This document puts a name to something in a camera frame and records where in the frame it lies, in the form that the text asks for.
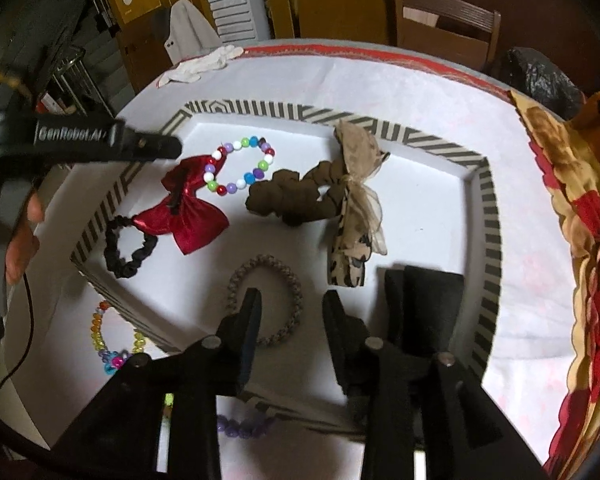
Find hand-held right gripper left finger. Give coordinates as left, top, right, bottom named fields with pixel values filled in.
left=65, top=287, right=263, bottom=480

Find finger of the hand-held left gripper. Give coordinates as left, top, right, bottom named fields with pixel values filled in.
left=116, top=127, right=184, bottom=162

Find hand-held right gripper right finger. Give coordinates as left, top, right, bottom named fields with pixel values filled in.
left=321, top=289, right=551, bottom=480

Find grey braided hair tie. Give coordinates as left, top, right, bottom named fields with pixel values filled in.
left=227, top=255, right=303, bottom=347

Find red satin bow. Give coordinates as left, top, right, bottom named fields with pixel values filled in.
left=132, top=156, right=230, bottom=255

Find striped jewelry box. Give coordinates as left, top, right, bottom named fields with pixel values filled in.
left=70, top=97, right=505, bottom=441

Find person's left hand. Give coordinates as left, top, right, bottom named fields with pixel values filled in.
left=4, top=194, right=46, bottom=286

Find white glove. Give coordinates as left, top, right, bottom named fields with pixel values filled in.
left=157, top=45, right=244, bottom=87

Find black cloth bow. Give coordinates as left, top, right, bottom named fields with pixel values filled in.
left=384, top=265, right=465, bottom=356

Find beige leopard hair bow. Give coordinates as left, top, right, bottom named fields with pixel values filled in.
left=327, top=120, right=392, bottom=288

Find white garment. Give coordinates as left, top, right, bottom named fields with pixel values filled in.
left=152, top=0, right=221, bottom=66

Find black scrunchie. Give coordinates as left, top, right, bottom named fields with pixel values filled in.
left=104, top=215, right=159, bottom=279

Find yellow wooden cabinet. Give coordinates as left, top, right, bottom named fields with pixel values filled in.
left=97, top=0, right=216, bottom=106

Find brown scrunchie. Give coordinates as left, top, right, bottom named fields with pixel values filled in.
left=245, top=160, right=346, bottom=227

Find white louvered door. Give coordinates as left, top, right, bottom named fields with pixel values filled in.
left=207, top=0, right=263, bottom=43

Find wooden board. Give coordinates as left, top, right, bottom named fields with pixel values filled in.
left=294, top=0, right=397, bottom=46

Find red and yellow fleece blanket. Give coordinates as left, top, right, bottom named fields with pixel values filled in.
left=510, top=90, right=600, bottom=471

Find dark wooden chair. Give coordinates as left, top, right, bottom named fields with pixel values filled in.
left=390, top=0, right=502, bottom=73

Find black plastic bag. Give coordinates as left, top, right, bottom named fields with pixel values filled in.
left=500, top=46, right=586, bottom=121

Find dark round wooden table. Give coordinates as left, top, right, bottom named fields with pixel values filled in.
left=450, top=0, right=596, bottom=86

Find metal wire rack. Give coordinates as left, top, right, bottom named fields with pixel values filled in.
left=42, top=45, right=98, bottom=116

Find purple bead bracelet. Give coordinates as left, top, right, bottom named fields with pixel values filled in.
left=215, top=407, right=277, bottom=438

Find multicolour bead bracelet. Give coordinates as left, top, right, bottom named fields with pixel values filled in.
left=202, top=135, right=277, bottom=198

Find rainbow crystal bead bracelet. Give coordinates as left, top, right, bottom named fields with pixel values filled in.
left=91, top=300, right=151, bottom=378

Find thin black cable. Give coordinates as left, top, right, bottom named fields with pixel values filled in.
left=0, top=277, right=35, bottom=403

